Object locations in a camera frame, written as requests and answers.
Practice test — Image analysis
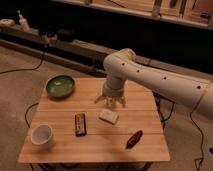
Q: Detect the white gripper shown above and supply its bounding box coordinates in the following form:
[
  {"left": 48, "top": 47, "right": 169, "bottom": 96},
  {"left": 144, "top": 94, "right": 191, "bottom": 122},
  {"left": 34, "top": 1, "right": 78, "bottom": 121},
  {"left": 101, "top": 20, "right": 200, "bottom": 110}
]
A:
[{"left": 94, "top": 77, "right": 126, "bottom": 108}]

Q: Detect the white spray bottle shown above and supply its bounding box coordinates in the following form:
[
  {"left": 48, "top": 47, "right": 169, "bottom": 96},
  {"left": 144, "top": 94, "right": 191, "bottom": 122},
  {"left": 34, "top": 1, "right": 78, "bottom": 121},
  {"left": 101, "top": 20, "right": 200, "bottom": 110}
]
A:
[{"left": 17, "top": 11, "right": 30, "bottom": 31}]

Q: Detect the wooden folding table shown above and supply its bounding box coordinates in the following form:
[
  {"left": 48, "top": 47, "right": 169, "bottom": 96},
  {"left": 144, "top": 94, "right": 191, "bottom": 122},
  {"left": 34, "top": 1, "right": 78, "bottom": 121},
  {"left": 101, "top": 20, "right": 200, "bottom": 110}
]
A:
[{"left": 18, "top": 78, "right": 170, "bottom": 163}]

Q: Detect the brown chocolate bar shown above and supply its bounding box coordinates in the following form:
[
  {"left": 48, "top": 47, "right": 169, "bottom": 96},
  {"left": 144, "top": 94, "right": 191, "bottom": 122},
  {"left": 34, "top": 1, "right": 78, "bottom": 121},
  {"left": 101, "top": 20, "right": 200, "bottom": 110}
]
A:
[{"left": 75, "top": 113, "right": 87, "bottom": 136}]

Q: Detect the black round device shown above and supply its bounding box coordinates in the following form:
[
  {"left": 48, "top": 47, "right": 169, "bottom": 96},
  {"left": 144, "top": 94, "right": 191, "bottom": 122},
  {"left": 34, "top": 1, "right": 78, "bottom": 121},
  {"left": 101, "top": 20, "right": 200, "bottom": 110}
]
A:
[{"left": 57, "top": 29, "right": 75, "bottom": 42}]

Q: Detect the green ceramic bowl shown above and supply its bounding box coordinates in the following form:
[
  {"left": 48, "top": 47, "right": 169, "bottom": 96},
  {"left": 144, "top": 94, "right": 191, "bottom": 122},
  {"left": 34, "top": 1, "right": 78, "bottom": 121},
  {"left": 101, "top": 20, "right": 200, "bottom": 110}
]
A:
[{"left": 46, "top": 75, "right": 75, "bottom": 98}]

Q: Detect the black floor cable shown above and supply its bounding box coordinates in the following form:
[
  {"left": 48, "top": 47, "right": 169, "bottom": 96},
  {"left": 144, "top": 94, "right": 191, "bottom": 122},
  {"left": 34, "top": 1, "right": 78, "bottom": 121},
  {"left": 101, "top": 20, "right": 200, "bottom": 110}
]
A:
[{"left": 0, "top": 49, "right": 46, "bottom": 75}]

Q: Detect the white ceramic cup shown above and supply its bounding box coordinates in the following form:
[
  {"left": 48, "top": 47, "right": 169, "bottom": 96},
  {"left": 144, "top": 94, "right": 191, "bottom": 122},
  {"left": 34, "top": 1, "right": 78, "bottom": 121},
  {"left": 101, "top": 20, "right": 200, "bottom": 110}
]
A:
[{"left": 30, "top": 124, "right": 54, "bottom": 148}]

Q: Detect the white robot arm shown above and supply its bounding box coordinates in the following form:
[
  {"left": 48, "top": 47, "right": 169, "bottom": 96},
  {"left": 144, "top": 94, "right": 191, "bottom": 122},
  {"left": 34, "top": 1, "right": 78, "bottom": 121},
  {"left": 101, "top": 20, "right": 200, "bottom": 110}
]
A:
[{"left": 98, "top": 48, "right": 213, "bottom": 119}]

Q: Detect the black cable under table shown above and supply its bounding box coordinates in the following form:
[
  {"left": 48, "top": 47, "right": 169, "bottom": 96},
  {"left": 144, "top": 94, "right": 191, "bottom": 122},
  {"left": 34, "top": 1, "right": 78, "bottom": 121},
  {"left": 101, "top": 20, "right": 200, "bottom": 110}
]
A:
[{"left": 24, "top": 101, "right": 40, "bottom": 129}]

